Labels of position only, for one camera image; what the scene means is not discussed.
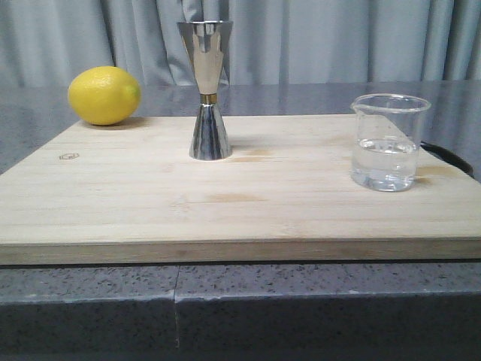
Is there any silver double jigger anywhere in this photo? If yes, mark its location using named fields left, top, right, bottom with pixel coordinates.
left=177, top=20, right=233, bottom=161

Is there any clear glass beaker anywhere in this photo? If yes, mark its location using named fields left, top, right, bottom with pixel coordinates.
left=350, top=93, right=431, bottom=192

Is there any light wooden cutting board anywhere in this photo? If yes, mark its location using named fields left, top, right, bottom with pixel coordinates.
left=1, top=114, right=480, bottom=265

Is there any yellow lemon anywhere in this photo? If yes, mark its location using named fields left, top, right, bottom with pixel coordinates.
left=68, top=66, right=141, bottom=126

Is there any grey curtain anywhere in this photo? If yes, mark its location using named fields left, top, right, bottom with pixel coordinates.
left=1, top=1, right=480, bottom=87

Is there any black cable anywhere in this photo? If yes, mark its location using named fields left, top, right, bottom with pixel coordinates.
left=419, top=141, right=473, bottom=175

